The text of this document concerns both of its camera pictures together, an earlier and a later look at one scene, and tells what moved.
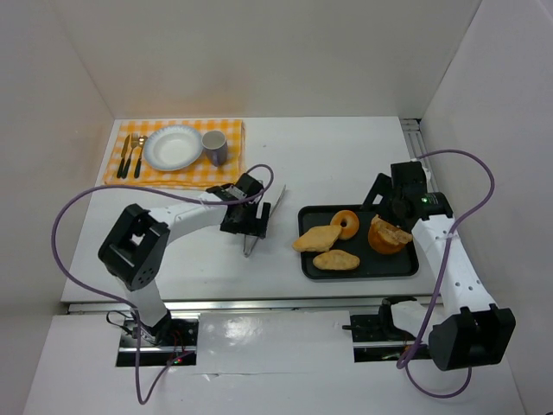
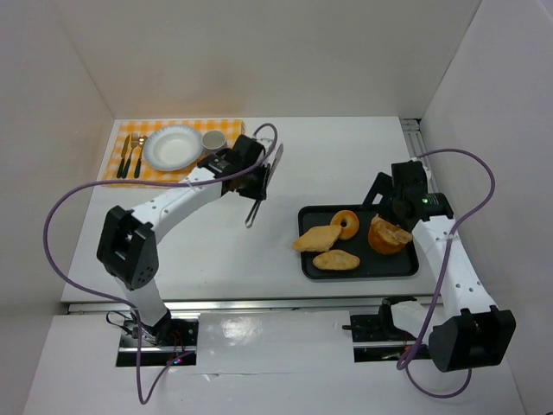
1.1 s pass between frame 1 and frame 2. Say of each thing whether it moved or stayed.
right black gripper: stayed
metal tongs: moved
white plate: stayed
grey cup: stayed
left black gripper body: moved
